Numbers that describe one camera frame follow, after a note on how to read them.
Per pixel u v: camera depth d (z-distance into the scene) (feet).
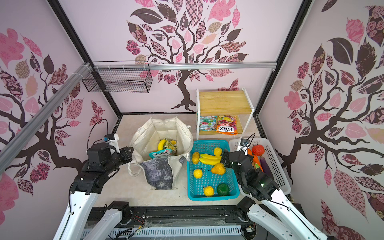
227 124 2.93
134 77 3.11
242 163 1.58
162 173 2.38
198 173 2.73
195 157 2.89
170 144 3.13
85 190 1.50
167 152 2.80
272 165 2.79
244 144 1.91
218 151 3.01
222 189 2.56
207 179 2.81
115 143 2.04
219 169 2.79
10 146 1.66
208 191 2.53
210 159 2.96
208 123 2.95
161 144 3.00
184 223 2.38
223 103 2.66
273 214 1.51
